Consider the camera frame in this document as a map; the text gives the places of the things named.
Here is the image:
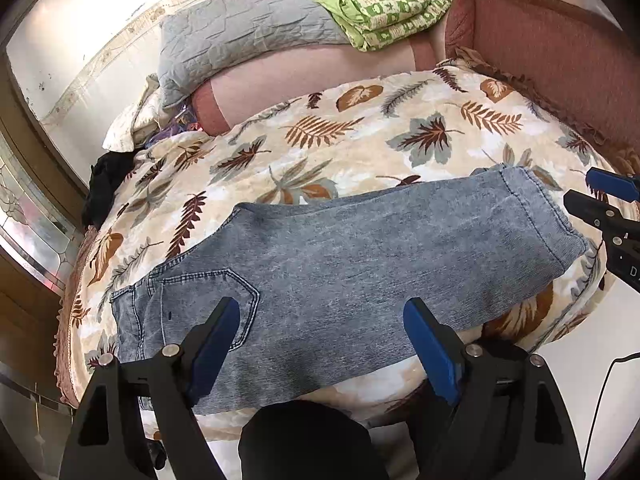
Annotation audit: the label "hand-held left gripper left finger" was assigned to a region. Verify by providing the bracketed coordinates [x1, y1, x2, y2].
[59, 296, 242, 480]

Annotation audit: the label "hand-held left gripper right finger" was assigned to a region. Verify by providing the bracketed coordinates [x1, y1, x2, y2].
[403, 297, 586, 480]

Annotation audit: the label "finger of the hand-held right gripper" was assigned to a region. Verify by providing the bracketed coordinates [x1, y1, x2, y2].
[563, 189, 626, 234]
[586, 167, 640, 204]

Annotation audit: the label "blue denim pants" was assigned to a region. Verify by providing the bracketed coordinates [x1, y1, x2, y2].
[109, 165, 590, 416]

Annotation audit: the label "black cloth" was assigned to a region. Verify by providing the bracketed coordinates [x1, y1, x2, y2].
[82, 150, 138, 228]

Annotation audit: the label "purple packets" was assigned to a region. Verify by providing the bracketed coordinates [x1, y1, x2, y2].
[150, 102, 203, 148]

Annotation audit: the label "wooden door with glass pane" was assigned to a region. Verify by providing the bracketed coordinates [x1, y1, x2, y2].
[0, 35, 93, 480]

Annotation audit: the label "leaf printed blanket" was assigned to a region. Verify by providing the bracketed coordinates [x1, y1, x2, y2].
[67, 62, 626, 436]

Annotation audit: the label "white floral cloth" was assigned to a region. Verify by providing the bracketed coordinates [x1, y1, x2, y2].
[104, 74, 173, 153]

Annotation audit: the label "green patterned quilt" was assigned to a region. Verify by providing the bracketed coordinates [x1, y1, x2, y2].
[289, 0, 457, 52]

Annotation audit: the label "pink bolster cushion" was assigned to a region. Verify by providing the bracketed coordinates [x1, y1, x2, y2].
[192, 30, 451, 136]

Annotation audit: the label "grey quilted pillow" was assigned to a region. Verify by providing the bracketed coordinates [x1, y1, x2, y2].
[157, 0, 351, 108]

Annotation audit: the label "black cable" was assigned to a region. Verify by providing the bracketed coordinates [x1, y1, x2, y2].
[589, 354, 640, 461]

